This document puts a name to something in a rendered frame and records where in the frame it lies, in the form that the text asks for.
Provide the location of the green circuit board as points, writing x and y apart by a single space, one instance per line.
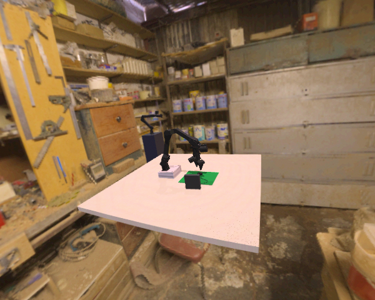
208 178

